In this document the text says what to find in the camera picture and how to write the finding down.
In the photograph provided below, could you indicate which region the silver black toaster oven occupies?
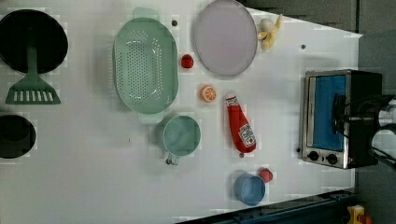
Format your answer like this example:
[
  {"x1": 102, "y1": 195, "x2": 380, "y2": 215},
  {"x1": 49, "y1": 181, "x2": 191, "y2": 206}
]
[{"x1": 300, "y1": 69, "x2": 382, "y2": 169}]

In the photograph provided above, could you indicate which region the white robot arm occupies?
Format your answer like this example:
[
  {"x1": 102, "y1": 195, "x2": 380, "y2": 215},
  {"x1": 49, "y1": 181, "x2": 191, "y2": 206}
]
[{"x1": 371, "y1": 99, "x2": 396, "y2": 170}]

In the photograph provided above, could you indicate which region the orange slice toy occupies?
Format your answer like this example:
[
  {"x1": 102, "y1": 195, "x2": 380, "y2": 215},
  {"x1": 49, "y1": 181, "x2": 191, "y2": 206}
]
[{"x1": 199, "y1": 85, "x2": 217, "y2": 103}]

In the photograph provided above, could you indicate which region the green mug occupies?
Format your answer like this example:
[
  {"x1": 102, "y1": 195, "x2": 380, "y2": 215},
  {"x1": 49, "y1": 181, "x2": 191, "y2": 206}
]
[{"x1": 162, "y1": 116, "x2": 201, "y2": 165}]

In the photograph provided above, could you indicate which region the red ketchup bottle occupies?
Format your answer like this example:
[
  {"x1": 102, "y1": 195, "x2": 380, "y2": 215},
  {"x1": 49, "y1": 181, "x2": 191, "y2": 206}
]
[{"x1": 225, "y1": 92, "x2": 257, "y2": 158}]

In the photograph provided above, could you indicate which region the red toy strawberry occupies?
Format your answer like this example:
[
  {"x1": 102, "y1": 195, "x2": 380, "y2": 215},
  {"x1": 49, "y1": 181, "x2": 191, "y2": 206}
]
[{"x1": 180, "y1": 54, "x2": 194, "y2": 69}]

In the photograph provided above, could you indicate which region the green plastic colander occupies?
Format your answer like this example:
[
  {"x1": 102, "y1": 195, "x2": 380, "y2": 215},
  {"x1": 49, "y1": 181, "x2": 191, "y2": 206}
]
[{"x1": 113, "y1": 7, "x2": 178, "y2": 124}]

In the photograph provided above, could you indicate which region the lilac round plate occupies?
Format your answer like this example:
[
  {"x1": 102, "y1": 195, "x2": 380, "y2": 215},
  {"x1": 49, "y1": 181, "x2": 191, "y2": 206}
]
[{"x1": 193, "y1": 0, "x2": 258, "y2": 77}]

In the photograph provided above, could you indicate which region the red toy fruit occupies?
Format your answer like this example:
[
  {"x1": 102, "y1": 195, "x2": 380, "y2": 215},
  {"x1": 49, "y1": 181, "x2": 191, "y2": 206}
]
[{"x1": 259, "y1": 168, "x2": 274, "y2": 183}]

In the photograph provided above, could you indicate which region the blue cup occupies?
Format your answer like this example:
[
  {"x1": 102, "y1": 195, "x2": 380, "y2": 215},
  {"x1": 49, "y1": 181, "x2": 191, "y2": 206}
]
[{"x1": 233, "y1": 173, "x2": 265, "y2": 206}]

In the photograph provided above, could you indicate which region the green slotted spatula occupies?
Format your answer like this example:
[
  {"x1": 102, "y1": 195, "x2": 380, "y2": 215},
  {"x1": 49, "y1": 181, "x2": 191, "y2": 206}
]
[{"x1": 6, "y1": 31, "x2": 61, "y2": 105}]

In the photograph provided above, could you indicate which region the small black pot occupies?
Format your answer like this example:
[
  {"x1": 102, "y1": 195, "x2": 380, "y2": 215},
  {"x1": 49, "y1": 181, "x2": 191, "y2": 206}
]
[{"x1": 0, "y1": 115, "x2": 36, "y2": 159}]

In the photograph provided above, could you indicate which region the yellow red emergency button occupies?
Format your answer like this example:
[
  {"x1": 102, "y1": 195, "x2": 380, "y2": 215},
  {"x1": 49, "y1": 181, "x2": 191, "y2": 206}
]
[{"x1": 347, "y1": 204, "x2": 373, "y2": 224}]

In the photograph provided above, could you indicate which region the black frying pan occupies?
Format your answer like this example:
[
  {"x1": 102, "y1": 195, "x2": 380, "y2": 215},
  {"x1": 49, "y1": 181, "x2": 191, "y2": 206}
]
[{"x1": 0, "y1": 9, "x2": 68, "y2": 74}]

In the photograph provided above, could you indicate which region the blue metal table frame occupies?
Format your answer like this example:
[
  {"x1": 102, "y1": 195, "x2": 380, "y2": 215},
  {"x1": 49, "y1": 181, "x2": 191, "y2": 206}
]
[{"x1": 177, "y1": 190, "x2": 357, "y2": 224}]

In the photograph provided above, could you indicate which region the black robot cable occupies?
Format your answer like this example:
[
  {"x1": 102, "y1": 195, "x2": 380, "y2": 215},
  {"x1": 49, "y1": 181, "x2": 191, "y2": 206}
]
[{"x1": 337, "y1": 94, "x2": 396, "y2": 166}]

